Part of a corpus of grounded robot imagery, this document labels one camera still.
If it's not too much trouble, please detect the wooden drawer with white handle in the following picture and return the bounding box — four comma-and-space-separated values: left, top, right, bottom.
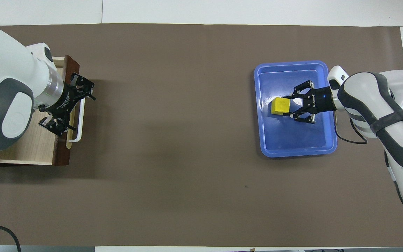
0, 55, 85, 167

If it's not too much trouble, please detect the blue plastic tray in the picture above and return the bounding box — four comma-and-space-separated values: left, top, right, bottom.
254, 61, 338, 158

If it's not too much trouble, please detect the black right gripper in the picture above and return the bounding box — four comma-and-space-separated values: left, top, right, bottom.
281, 80, 338, 125

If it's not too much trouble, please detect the yellow block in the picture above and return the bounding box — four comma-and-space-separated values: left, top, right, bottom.
271, 97, 291, 116

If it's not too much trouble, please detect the brown paper table mat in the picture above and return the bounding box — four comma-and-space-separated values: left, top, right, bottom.
0, 24, 403, 247

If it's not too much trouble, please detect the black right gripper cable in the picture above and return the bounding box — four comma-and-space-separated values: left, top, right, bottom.
334, 117, 368, 145

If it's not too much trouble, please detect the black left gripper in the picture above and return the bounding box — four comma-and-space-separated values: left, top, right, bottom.
39, 72, 96, 137

